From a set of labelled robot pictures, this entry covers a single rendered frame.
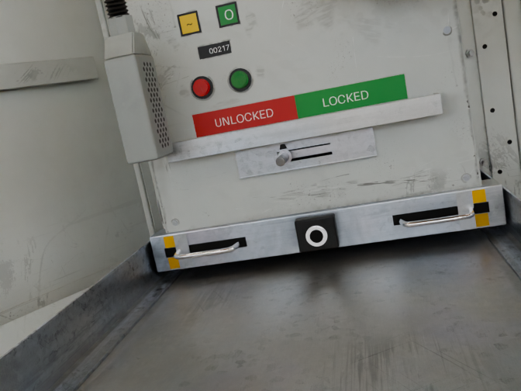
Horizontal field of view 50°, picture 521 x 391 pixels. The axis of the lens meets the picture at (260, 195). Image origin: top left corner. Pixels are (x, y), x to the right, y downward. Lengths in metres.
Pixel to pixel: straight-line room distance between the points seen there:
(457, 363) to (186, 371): 0.27
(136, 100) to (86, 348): 0.33
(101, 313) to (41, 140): 0.38
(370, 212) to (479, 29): 0.39
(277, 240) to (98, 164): 0.40
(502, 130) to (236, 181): 0.48
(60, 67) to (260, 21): 0.39
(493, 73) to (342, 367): 0.66
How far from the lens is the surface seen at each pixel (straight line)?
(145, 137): 0.79
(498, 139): 1.08
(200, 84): 0.86
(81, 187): 1.08
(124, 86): 0.79
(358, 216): 0.85
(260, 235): 0.87
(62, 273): 1.06
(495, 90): 1.07
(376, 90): 0.84
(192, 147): 0.84
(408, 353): 0.57
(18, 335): 1.36
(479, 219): 0.87
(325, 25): 0.84
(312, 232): 0.83
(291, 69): 0.84
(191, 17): 0.88
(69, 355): 0.71
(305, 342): 0.62
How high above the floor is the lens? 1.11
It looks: 10 degrees down
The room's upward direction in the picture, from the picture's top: 11 degrees counter-clockwise
